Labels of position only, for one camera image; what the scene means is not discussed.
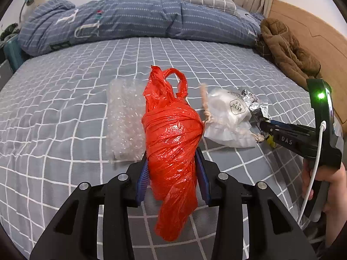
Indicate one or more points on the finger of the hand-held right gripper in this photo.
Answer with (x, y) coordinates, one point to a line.
(292, 127)
(267, 129)

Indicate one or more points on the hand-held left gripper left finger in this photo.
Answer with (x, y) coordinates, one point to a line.
(141, 185)

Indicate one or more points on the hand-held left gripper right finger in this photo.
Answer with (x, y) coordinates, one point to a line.
(202, 180)

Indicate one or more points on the silver foil wrapper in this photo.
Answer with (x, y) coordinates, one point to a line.
(250, 100)

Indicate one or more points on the red plastic bag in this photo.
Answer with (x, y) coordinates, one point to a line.
(170, 140)

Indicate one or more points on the person's right forearm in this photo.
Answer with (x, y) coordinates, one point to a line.
(336, 235)

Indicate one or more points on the person's right hand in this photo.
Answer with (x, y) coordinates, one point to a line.
(337, 195)

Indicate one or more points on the yellow packet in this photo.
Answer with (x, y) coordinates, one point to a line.
(270, 141)

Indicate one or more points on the clear bubble wrap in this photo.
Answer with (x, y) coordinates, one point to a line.
(122, 119)

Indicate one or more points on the brown jacket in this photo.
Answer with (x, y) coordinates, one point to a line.
(287, 48)

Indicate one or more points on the grey checked bedsheet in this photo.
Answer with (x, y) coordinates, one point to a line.
(67, 113)

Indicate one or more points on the wooden headboard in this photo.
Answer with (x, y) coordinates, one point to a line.
(311, 24)

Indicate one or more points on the blue patterned quilt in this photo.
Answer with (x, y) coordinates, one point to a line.
(122, 19)

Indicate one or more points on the grey suitcase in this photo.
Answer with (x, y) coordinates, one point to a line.
(3, 71)

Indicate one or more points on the teal suitcase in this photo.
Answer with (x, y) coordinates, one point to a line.
(13, 52)

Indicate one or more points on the dark desk clutter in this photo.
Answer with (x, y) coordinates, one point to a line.
(9, 29)

